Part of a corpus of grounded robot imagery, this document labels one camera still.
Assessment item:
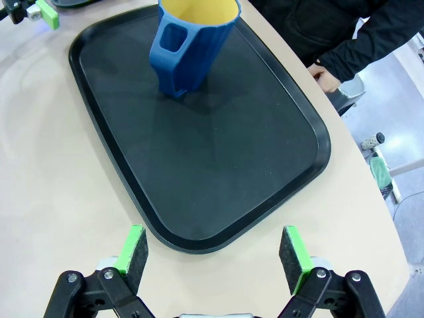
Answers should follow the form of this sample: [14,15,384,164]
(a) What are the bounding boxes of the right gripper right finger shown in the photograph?
[276,225,387,318]

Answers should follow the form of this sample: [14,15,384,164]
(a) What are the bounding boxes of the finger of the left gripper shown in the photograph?
[0,0,60,30]

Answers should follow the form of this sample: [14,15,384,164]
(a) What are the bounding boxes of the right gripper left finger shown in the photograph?
[42,225,156,318]

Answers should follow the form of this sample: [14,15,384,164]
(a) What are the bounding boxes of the blue mug yellow inside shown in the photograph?
[148,0,242,99]

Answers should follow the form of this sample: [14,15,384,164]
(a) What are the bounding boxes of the person's left forearm black sleeve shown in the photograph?
[316,9,424,84]

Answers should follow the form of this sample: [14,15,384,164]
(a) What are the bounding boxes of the person's left hand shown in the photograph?
[307,62,342,93]

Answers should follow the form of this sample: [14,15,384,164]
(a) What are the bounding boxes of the green cloth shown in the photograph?
[369,156,394,190]

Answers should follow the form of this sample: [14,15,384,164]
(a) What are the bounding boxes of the speckled roller black knob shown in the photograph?
[360,132,386,150]

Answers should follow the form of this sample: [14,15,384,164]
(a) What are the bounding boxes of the grey stool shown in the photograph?
[331,74,367,117]

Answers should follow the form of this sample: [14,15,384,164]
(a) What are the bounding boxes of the person in black shirt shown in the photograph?
[248,0,424,84]

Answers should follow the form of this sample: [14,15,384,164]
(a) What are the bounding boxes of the white metal frame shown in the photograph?
[372,148,424,203]

